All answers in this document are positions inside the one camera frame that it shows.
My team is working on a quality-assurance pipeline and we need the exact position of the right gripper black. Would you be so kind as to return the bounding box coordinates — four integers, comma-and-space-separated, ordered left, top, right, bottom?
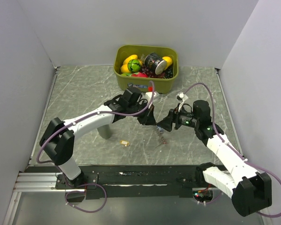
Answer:
156, 103, 200, 132

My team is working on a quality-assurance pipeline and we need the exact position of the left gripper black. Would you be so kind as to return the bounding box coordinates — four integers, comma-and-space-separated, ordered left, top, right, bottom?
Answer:
127, 100, 156, 126

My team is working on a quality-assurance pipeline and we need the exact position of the large keyring with small rings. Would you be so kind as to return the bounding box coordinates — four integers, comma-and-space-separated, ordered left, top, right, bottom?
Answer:
156, 126, 167, 148

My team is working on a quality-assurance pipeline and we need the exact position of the yellow tag key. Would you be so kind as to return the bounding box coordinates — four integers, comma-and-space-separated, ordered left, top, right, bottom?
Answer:
120, 140, 130, 147

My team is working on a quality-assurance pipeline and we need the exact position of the olive green plastic bin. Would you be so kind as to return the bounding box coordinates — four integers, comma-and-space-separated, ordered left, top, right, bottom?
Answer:
113, 45, 179, 94

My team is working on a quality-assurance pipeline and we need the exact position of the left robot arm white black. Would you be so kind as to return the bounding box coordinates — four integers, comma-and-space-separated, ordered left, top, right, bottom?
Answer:
39, 87, 156, 188

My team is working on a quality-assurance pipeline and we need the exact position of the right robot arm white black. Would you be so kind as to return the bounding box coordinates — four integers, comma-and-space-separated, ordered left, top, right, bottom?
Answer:
157, 100, 272, 217

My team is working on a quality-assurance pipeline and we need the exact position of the grey bottle with beige cap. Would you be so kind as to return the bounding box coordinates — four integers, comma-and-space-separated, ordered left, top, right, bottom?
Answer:
97, 125, 112, 140

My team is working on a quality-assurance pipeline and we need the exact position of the red toy fruit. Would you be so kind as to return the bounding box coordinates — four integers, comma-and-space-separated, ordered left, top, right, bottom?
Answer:
131, 72, 148, 78

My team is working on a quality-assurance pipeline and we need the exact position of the dark grapes bunch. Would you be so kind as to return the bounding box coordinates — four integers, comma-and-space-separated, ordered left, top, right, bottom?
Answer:
140, 65, 174, 79

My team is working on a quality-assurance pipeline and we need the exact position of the green watermelon toy ball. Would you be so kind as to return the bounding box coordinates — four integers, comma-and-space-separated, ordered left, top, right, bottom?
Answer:
127, 59, 142, 73

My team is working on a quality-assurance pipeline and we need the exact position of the black paper cup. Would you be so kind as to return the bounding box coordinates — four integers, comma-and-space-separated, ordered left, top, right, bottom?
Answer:
144, 52, 167, 75

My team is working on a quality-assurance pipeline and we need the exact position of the yellow toy mango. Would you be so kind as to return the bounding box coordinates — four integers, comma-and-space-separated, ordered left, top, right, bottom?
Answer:
123, 54, 138, 65

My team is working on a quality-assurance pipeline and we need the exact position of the yellow toy lemon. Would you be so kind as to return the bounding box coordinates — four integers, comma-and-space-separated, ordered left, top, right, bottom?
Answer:
162, 56, 173, 68

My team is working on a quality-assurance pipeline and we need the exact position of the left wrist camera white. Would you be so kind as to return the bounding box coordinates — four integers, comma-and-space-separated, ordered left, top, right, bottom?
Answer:
144, 86, 160, 103

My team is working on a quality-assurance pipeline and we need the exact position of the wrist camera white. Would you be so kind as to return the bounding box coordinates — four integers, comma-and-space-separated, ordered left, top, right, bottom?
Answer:
144, 86, 160, 103
176, 92, 188, 111

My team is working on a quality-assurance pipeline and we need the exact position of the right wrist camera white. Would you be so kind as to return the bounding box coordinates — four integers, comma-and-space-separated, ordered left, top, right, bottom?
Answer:
176, 92, 188, 111

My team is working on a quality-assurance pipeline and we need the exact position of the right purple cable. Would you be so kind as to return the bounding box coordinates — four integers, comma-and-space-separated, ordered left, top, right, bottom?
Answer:
184, 82, 281, 218

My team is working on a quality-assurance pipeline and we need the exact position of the purple cable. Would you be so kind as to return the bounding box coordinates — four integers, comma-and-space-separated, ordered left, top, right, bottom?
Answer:
36, 81, 155, 213
184, 82, 281, 218

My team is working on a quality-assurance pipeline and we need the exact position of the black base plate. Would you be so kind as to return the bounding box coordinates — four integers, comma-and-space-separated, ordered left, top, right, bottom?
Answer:
55, 165, 225, 200

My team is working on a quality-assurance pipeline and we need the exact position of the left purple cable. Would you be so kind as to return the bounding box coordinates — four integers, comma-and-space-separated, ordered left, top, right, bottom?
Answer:
36, 81, 155, 213

